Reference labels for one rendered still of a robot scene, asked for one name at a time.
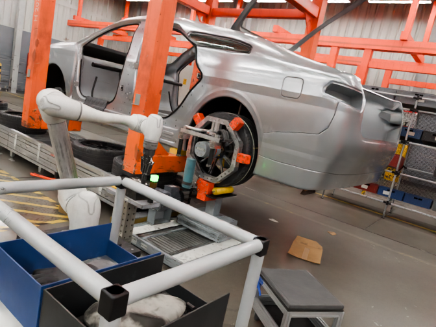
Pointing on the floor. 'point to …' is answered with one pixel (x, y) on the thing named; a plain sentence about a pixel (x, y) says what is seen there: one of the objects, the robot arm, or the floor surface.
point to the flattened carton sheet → (306, 250)
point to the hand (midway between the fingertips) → (143, 179)
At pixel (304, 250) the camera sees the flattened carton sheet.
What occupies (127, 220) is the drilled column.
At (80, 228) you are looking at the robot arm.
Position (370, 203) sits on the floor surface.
